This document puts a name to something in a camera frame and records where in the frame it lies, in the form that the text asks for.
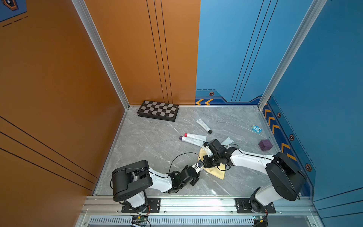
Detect yellow cleaning cloth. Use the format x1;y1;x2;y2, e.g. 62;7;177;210
199;148;226;180

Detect white tube green cap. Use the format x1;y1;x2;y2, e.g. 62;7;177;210
221;137;234;146

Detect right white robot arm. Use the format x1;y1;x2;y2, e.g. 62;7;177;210
203;147;306;213

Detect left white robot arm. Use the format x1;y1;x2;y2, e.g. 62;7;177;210
110;160;204;209

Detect white tube purple cap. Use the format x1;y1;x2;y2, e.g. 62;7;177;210
179;136;204;147

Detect white tube pink cap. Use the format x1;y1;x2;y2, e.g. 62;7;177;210
184;133;207;142

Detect white tube black cap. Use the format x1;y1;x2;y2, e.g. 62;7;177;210
196;119;213;134

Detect teal small toy card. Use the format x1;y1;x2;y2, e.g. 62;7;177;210
251;125;262;134

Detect purple cube box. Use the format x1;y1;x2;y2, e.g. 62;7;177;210
258;140;273;151

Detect left green circuit board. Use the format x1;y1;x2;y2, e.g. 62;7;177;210
131;216;149;227

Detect green circuit board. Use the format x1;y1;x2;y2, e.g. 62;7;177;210
131;216;149;227
252;216;268;227

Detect folding chessboard box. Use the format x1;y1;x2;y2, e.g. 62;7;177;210
137;100;179;122

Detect right green circuit board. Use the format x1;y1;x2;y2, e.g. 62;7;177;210
252;216;268;227

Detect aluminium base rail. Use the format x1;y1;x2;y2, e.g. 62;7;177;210
76;196;323;227

